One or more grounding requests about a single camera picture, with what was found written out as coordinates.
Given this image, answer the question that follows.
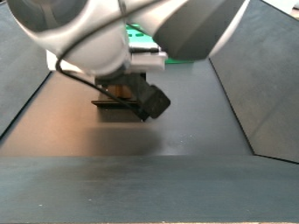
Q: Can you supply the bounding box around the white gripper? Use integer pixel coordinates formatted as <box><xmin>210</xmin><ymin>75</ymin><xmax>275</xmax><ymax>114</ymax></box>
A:
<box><xmin>128</xmin><ymin>42</ymin><xmax>168</xmax><ymax>72</ymax></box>

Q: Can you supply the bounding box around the brown star prism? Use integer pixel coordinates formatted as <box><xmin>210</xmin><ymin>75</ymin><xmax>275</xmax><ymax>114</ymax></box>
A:
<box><xmin>107</xmin><ymin>85</ymin><xmax>132</xmax><ymax>99</ymax></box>

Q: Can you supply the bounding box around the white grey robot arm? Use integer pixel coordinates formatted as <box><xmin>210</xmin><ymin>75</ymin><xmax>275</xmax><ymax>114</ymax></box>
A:
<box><xmin>5</xmin><ymin>0</ymin><xmax>247</xmax><ymax>76</ymax></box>

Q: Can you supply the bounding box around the green foam shape board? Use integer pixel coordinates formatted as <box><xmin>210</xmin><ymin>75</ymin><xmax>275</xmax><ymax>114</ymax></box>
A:
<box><xmin>126</xmin><ymin>24</ymin><xmax>196</xmax><ymax>65</ymax></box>

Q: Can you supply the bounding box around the black cable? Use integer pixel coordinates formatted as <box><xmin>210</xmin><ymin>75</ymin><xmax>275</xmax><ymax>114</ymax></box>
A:
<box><xmin>55</xmin><ymin>0</ymin><xmax>164</xmax><ymax>117</ymax></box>

